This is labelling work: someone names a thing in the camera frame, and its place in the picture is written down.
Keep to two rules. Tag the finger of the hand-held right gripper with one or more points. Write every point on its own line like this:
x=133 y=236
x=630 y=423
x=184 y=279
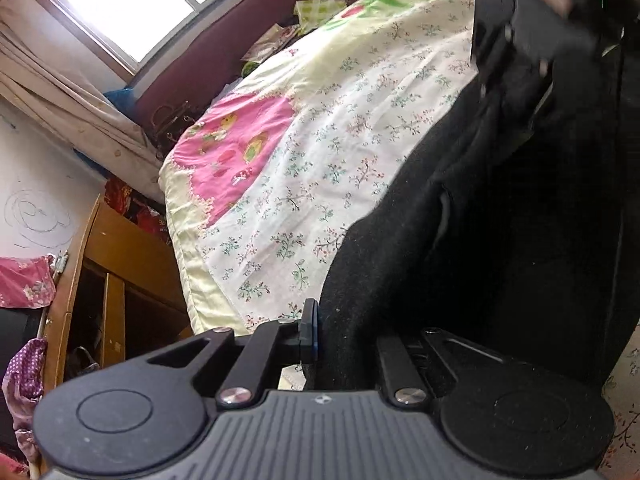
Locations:
x=515 y=80

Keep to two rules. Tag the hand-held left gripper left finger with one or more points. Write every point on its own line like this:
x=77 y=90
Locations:
x=310 y=331

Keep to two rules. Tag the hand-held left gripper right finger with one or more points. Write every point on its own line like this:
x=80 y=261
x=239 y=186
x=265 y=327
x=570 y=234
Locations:
x=400 y=366

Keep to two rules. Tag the black pants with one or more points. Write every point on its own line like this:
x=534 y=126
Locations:
x=475 y=235

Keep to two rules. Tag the wooden cabinet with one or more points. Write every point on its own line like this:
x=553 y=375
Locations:
x=130 y=255

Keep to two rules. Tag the floral patchwork quilt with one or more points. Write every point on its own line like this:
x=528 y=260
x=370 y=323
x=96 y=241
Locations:
x=325 y=135

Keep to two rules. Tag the red cloth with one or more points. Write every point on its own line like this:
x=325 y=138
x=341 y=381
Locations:
x=142 y=215

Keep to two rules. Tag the green checkered cloth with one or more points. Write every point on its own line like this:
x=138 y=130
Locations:
x=317 y=15

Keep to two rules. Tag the colourful printed packet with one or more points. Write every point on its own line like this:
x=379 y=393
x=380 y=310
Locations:
x=270 y=42

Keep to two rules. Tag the brown handbag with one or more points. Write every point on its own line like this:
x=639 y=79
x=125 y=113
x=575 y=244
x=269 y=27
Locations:
x=170 y=122

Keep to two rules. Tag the pink floral cloth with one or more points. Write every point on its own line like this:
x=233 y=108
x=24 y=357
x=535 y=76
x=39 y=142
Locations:
x=25 y=282

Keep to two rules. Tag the purple polka-dot cloth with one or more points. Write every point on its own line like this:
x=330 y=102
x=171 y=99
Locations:
x=22 y=375

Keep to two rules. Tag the dark red headboard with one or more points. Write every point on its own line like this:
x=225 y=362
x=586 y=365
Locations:
x=200 y=55

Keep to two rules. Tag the blue cloth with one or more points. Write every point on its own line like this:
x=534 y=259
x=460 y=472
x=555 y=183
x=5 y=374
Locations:
x=120 y=102

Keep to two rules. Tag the beige curtain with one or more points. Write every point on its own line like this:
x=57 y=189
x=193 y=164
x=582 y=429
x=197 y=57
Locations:
x=65 y=105

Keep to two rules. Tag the window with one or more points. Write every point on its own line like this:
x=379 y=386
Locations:
x=125 y=5

